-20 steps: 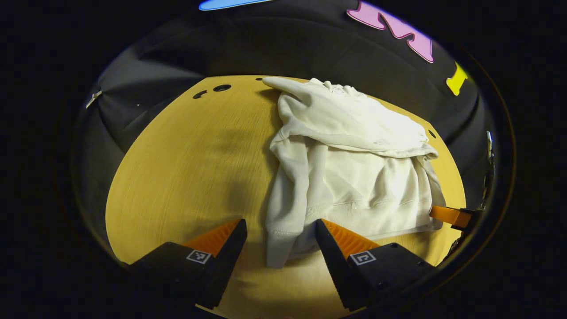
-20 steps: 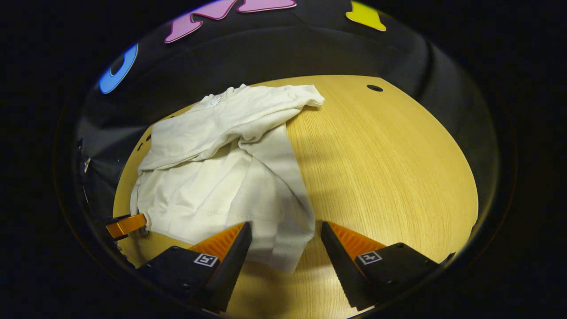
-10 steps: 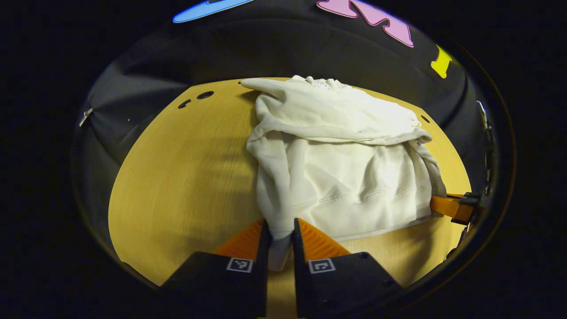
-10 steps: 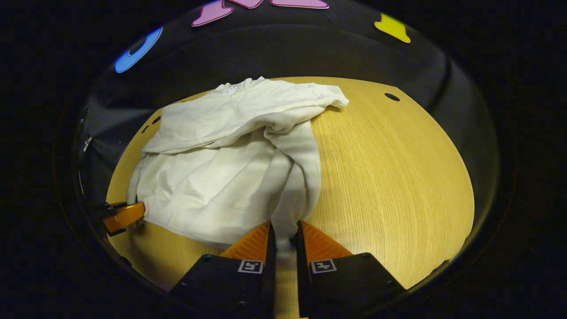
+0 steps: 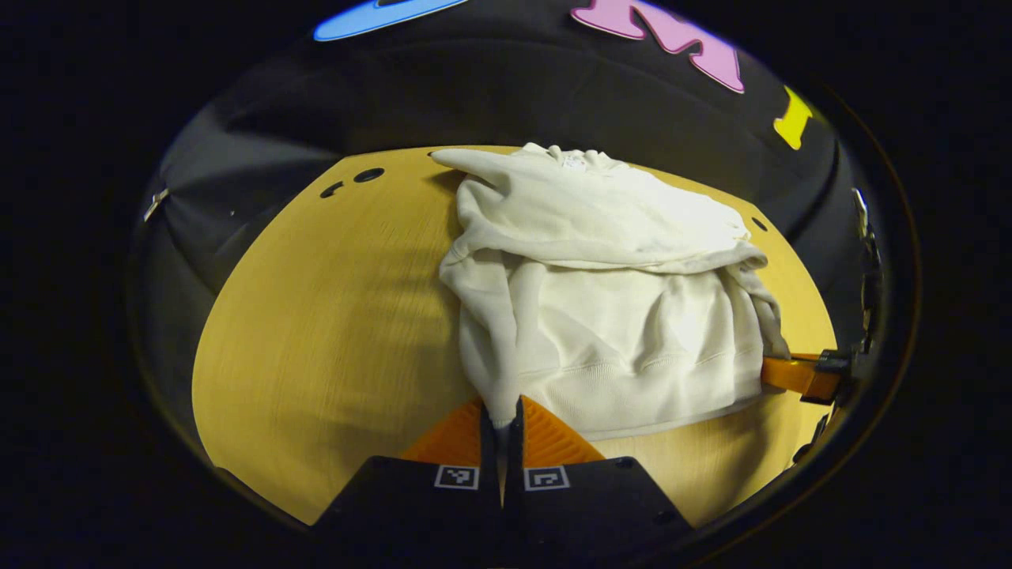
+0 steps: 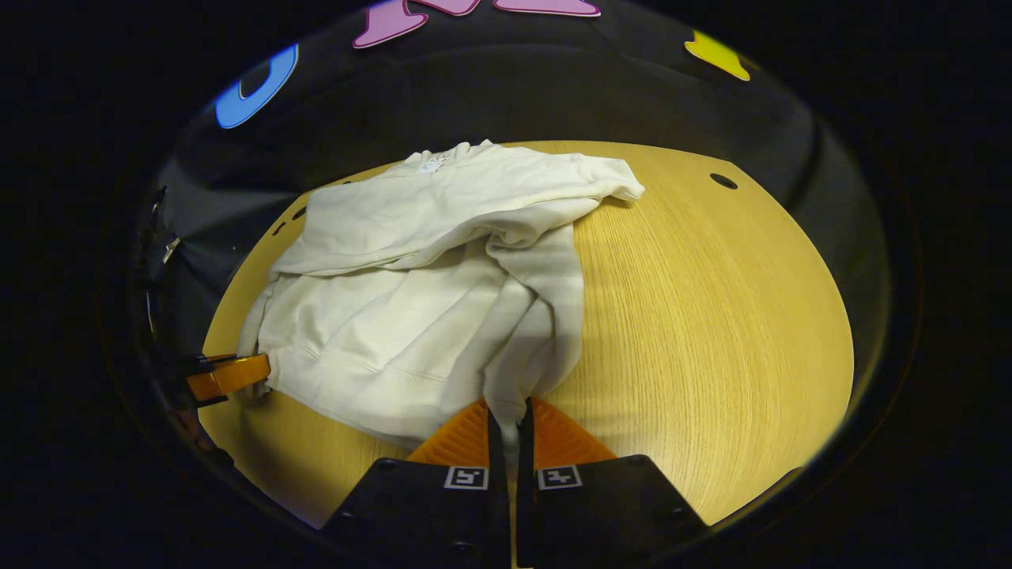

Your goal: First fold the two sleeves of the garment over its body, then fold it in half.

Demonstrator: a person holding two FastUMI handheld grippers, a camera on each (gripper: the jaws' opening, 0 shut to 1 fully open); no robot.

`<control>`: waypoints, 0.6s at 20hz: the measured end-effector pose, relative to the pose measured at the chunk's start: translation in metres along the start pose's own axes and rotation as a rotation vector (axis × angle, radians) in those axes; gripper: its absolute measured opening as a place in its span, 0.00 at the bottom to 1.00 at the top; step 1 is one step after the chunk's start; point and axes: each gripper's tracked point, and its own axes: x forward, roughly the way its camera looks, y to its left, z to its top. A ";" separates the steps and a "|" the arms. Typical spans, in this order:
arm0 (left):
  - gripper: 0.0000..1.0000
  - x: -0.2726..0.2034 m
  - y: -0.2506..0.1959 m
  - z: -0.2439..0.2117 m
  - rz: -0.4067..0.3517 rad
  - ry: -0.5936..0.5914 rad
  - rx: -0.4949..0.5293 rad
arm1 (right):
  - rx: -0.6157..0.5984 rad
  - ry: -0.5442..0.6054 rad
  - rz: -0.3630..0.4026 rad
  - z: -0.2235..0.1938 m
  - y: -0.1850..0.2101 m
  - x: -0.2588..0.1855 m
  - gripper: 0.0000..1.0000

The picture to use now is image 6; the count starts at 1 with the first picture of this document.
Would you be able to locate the cream white sweatshirt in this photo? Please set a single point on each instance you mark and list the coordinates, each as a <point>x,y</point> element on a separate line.
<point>395,316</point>

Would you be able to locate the black backdrop cloth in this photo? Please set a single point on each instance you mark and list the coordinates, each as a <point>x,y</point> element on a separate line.
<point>506,87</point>

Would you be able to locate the small white clip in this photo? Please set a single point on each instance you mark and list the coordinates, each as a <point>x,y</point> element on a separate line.
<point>170,250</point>

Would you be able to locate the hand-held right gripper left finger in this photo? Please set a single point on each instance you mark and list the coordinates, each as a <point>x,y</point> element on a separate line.
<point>443,514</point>

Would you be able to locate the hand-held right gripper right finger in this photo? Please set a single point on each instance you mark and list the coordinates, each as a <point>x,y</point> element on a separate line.
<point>601,514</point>

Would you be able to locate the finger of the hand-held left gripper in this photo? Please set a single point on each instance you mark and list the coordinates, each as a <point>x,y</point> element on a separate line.
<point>233,374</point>

